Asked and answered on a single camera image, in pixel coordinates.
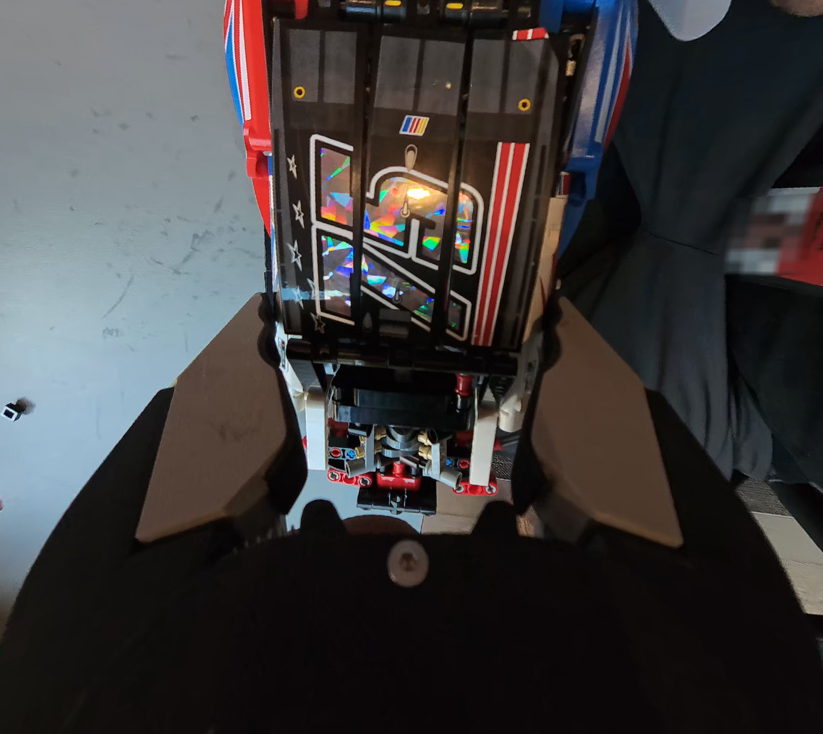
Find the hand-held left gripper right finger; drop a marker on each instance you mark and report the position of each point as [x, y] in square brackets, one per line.
[598, 425]

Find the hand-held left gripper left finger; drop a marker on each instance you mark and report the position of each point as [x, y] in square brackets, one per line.
[212, 425]

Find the brick-built toy race car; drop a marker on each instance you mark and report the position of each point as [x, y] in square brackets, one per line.
[411, 200]

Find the small black toy plate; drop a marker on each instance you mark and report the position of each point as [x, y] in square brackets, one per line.
[16, 409]

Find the person's dark clothing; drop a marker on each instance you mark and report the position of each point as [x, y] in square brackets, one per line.
[681, 168]

